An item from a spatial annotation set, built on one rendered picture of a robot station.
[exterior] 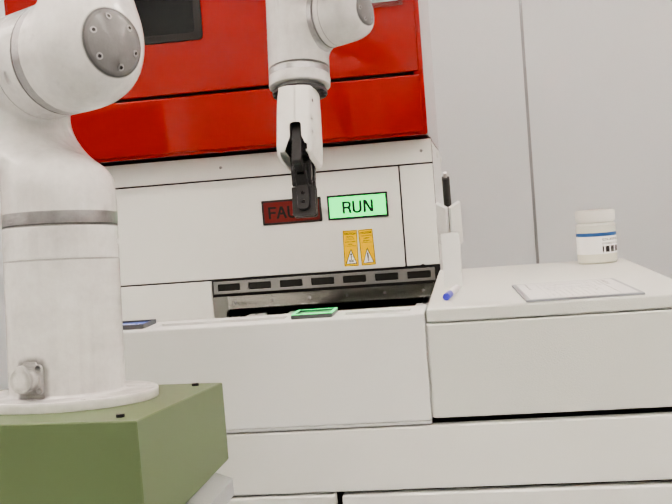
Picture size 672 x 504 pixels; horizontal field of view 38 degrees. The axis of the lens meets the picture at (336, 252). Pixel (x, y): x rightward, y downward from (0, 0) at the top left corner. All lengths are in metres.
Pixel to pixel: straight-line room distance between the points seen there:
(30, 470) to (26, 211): 0.26
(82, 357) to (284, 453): 0.39
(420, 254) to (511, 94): 1.57
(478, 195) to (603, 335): 2.12
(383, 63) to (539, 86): 1.59
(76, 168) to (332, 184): 0.93
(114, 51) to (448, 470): 0.67
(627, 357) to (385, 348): 0.30
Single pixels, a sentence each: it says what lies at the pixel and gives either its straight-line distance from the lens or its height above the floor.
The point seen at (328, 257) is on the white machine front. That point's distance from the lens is 1.89.
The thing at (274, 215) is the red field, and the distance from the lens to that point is 1.90.
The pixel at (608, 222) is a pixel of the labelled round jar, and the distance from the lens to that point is 1.79.
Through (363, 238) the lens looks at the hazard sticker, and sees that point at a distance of 1.88.
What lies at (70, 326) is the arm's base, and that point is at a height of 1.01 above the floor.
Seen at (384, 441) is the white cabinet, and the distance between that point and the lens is 1.29.
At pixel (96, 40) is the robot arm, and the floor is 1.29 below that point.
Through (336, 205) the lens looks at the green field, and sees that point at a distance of 1.88.
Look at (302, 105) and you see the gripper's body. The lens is 1.28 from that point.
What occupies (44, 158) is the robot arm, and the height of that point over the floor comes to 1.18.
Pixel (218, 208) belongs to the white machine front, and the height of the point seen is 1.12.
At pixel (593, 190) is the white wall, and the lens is 3.38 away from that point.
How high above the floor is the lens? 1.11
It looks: 3 degrees down
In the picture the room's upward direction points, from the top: 5 degrees counter-clockwise
